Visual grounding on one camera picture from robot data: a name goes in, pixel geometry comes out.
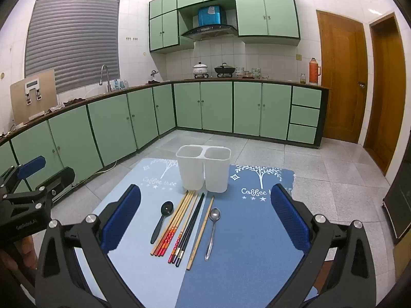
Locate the black cabinet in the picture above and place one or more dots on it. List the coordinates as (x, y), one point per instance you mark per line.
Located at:
(399, 208)

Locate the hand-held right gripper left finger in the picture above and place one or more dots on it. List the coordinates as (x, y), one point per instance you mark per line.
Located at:
(123, 218)

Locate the white lidded pot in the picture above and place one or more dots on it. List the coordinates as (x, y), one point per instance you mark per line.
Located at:
(200, 69)

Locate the white two-compartment utensil holder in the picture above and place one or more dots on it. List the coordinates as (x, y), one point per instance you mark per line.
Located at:
(192, 170)

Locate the dark blue printed mat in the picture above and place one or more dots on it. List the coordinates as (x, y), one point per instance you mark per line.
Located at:
(244, 263)

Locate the black wok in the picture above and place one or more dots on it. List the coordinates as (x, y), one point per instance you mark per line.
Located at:
(224, 69)

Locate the green wall cabinets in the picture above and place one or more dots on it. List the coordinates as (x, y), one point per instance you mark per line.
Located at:
(269, 16)

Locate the wall tap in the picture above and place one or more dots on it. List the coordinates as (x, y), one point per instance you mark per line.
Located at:
(154, 73)

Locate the red-patterned bamboo chopstick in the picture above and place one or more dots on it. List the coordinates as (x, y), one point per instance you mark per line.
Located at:
(172, 223)
(176, 223)
(169, 222)
(179, 224)

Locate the glass jar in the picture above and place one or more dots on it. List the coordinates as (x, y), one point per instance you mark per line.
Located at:
(302, 78)

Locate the orange thermos flask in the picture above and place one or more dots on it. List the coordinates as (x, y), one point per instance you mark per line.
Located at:
(314, 72)

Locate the bundle of mixed chopsticks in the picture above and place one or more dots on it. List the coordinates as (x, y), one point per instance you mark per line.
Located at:
(190, 218)

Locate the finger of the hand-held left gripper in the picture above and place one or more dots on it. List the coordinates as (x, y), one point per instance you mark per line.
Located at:
(56, 183)
(30, 166)

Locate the metal spoon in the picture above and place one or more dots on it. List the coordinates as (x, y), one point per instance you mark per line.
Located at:
(214, 214)

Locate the gas stove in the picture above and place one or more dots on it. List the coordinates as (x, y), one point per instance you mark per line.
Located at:
(208, 76)

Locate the metal sink faucet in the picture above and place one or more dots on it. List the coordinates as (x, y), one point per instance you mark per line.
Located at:
(103, 69)

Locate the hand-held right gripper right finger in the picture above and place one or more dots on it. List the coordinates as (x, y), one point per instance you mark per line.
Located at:
(289, 221)

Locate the range hood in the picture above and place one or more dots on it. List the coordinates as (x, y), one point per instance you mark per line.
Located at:
(210, 29)

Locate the wooden board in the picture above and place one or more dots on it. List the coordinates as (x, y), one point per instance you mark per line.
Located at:
(19, 102)

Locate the black chopstick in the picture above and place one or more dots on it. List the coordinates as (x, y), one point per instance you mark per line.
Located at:
(194, 218)

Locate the grey window blind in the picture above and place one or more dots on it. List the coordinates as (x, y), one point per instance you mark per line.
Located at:
(74, 38)

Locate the bottles beside sink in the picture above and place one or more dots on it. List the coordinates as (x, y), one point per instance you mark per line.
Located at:
(120, 84)

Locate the light blue printed mat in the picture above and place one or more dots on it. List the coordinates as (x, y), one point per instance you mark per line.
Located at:
(144, 279)

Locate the plain bamboo chopstick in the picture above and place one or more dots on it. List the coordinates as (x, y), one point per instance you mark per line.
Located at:
(200, 232)

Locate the green base cabinets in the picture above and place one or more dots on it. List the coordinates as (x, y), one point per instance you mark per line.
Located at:
(218, 106)

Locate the black plastic spoon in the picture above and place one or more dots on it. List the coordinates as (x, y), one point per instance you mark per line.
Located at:
(167, 208)

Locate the wooden door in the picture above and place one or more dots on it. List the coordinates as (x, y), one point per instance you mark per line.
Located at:
(385, 96)
(340, 77)

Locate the person's left hand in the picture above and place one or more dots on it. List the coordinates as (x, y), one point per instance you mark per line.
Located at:
(25, 250)

